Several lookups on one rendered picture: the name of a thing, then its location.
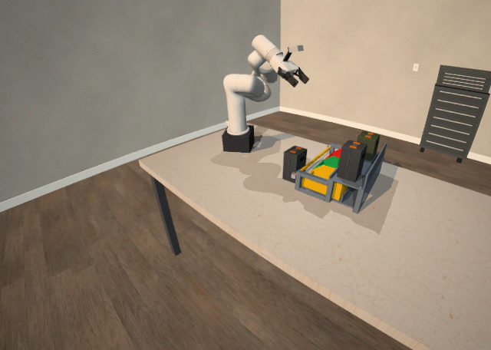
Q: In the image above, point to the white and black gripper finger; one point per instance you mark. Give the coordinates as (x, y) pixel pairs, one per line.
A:
(301, 75)
(287, 76)

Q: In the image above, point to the yellow open bin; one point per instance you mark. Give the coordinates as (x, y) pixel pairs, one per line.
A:
(324, 171)

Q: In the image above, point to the green open bin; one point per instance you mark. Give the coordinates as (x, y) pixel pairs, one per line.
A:
(330, 162)

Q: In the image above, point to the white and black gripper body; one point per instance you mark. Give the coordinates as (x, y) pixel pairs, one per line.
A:
(277, 61)

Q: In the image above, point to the red bin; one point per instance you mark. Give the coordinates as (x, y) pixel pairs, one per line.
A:
(337, 153)

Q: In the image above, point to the grey metal shelf rack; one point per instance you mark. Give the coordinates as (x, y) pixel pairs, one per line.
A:
(355, 191)

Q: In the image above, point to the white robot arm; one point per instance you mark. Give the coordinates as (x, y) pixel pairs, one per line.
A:
(252, 87)

